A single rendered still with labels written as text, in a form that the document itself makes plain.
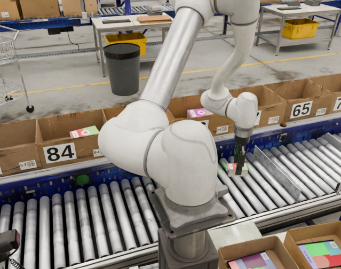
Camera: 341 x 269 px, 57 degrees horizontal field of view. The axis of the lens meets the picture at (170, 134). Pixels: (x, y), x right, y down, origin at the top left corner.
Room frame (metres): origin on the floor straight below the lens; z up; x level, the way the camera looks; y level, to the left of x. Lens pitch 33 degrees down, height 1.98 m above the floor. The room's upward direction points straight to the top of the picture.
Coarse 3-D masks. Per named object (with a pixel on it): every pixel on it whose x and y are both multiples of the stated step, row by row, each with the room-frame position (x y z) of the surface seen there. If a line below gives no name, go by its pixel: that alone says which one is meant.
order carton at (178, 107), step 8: (184, 96) 1.93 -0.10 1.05; (192, 96) 1.95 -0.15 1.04; (200, 96) 1.96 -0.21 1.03; (176, 104) 1.91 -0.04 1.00; (184, 104) 1.93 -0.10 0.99; (192, 104) 1.95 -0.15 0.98; (200, 104) 1.97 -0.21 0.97; (176, 112) 1.91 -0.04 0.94; (184, 112) 1.93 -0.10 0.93; (176, 120) 1.61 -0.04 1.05; (200, 120) 1.65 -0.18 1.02; (216, 120) 1.69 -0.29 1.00; (224, 120) 1.71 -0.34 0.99; (208, 128) 1.67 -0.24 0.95; (216, 128) 1.69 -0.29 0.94
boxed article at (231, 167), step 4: (228, 164) 1.31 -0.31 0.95; (232, 164) 1.31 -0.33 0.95; (244, 164) 1.31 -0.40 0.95; (228, 168) 1.28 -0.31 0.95; (232, 168) 1.28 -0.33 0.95; (244, 168) 1.28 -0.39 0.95; (228, 172) 1.27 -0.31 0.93; (232, 172) 1.27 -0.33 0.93; (244, 172) 1.27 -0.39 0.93; (228, 176) 1.27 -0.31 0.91; (232, 176) 1.27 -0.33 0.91; (236, 176) 1.27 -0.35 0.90
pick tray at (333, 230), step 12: (300, 228) 0.98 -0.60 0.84; (312, 228) 0.99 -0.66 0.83; (324, 228) 1.00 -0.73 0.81; (336, 228) 1.02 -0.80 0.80; (288, 240) 0.93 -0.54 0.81; (300, 240) 0.98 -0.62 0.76; (312, 240) 0.98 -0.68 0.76; (336, 240) 0.98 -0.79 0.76; (300, 252) 0.85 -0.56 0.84; (300, 264) 0.83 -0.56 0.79
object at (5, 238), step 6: (0, 234) 0.73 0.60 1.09; (6, 234) 0.73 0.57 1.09; (12, 234) 0.73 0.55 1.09; (18, 234) 0.75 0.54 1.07; (0, 240) 0.71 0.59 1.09; (6, 240) 0.71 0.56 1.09; (12, 240) 0.71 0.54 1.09; (18, 240) 0.73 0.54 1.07; (0, 246) 0.69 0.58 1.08; (6, 246) 0.70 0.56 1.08; (12, 246) 0.70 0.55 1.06; (18, 246) 0.71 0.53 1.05; (0, 252) 0.69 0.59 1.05; (6, 252) 0.72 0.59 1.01; (0, 258) 0.70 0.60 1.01; (6, 258) 0.70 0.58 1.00
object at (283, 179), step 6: (258, 150) 1.65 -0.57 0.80; (258, 156) 1.64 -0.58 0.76; (264, 156) 1.59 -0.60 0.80; (264, 162) 1.58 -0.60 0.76; (270, 162) 1.53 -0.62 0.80; (270, 168) 1.52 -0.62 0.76; (276, 168) 1.47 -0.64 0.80; (276, 174) 1.45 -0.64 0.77; (282, 174) 1.41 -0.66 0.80; (282, 180) 1.40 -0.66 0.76; (288, 180) 1.36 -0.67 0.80; (288, 186) 1.35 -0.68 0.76; (294, 186) 1.31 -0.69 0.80; (288, 192) 1.34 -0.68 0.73; (294, 192) 1.30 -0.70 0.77; (300, 192) 1.26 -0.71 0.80; (294, 198) 1.29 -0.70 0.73
